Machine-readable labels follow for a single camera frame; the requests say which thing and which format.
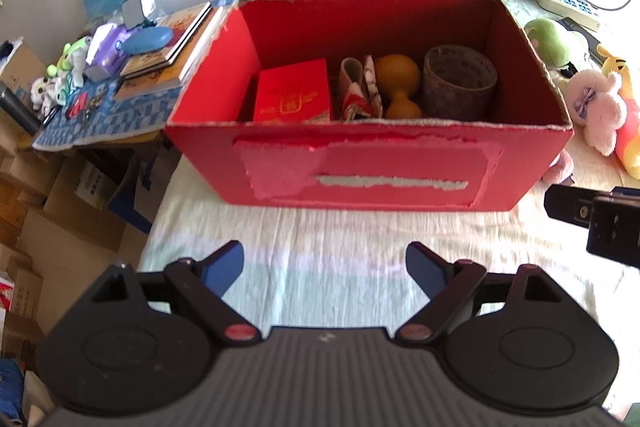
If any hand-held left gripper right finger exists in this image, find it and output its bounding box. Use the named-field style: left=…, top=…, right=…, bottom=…
left=395, top=242, right=568, bottom=344

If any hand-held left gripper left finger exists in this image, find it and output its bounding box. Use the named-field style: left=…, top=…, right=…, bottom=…
left=90, top=241, right=258, bottom=344

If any large red cardboard box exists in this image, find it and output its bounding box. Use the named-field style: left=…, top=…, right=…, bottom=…
left=164, top=0, right=575, bottom=212

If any printed packing tape roll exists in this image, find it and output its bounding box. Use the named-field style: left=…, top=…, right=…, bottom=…
left=422, top=44, right=498, bottom=120

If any small red gift box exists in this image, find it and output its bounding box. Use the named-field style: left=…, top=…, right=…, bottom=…
left=252, top=58, right=332, bottom=124

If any small patterned cloth shoe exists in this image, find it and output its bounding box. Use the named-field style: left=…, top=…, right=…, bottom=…
left=361, top=55, right=386, bottom=118
left=340, top=57, right=371, bottom=122

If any orange gourd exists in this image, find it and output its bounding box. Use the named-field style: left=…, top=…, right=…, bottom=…
left=375, top=53, right=423, bottom=119

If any yellow bear plush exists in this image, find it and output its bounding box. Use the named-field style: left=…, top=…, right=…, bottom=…
left=597, top=44, right=640, bottom=180

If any pale pink bunny plush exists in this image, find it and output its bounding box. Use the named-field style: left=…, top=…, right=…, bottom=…
left=570, top=69, right=630, bottom=156

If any blue flat folder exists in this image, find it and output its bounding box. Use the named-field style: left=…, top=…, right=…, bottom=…
left=107, top=154, right=168, bottom=235

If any black flat device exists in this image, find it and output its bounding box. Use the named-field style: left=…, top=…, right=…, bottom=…
left=557, top=17, right=606, bottom=62

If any green plush toy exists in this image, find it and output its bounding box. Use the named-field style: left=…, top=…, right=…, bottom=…
left=524, top=18, right=591, bottom=68

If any pile of cardboard boxes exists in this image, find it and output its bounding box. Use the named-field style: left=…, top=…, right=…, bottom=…
left=0, top=39, right=181, bottom=388

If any blue checkered cloth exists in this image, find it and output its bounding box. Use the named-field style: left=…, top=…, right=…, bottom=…
left=32, top=0, right=236, bottom=151

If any stack of books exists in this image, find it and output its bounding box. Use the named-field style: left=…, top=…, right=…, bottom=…
left=114, top=7, right=226, bottom=102

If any white power strip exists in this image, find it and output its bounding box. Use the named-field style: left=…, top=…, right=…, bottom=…
left=535, top=0, right=601, bottom=32

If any bunch of keys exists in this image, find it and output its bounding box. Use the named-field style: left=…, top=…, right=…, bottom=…
left=65, top=92, right=103, bottom=120

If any blue glasses case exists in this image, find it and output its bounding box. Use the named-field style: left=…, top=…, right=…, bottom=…
left=121, top=27, right=174, bottom=56

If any purple tissue box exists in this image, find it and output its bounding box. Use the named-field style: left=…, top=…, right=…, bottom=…
left=82, top=23, right=132, bottom=82

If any orange cover book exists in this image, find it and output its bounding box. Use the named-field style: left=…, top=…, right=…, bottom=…
left=119, top=2, right=212, bottom=80

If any white spotted plush toy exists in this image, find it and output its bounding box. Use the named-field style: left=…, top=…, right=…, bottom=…
left=29, top=76, right=66, bottom=115

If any black flask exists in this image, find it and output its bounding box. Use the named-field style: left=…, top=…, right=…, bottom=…
left=0, top=89, right=41, bottom=135

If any green frog plush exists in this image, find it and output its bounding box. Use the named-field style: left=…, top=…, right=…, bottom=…
left=46, top=36, right=93, bottom=75

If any small standing mirror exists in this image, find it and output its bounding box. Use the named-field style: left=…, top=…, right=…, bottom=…
left=121, top=0, right=146, bottom=30

